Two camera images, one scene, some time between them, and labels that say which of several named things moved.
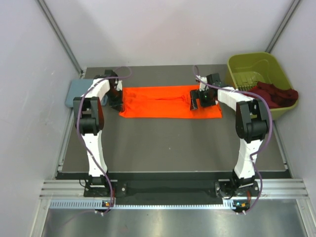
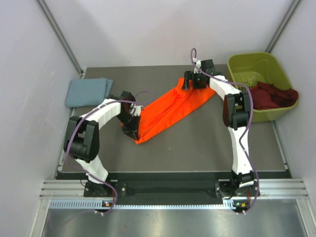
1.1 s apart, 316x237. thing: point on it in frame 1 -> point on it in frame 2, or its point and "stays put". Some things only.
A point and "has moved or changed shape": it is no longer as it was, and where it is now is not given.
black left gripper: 117,104 -> 132,131
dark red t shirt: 275,96 stays put
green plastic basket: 244,70 stays put
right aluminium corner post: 292,10 stays put
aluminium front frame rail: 286,188 stays put
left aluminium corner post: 45,9 stays put
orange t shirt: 173,101 has moved or changed shape
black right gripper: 196,94 -> 189,75
